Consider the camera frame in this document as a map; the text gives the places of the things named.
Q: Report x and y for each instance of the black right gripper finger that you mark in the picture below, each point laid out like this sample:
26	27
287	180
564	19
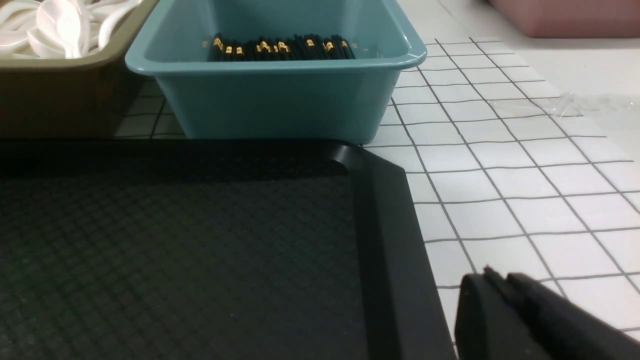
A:
514	317

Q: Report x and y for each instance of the pink plastic bin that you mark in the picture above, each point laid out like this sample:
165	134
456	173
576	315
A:
572	19

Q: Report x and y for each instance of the blue chopstick bin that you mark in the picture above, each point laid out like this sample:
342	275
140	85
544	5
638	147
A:
333	99

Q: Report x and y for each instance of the bundle of black chopsticks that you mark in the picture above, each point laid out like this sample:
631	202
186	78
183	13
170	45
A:
297	48

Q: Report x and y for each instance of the black plastic serving tray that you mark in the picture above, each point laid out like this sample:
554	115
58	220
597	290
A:
212	250

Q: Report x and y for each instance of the olive green spoon bin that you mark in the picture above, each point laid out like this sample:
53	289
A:
75	98

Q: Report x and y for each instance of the pile of white spoons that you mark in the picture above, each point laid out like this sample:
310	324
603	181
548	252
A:
59	29

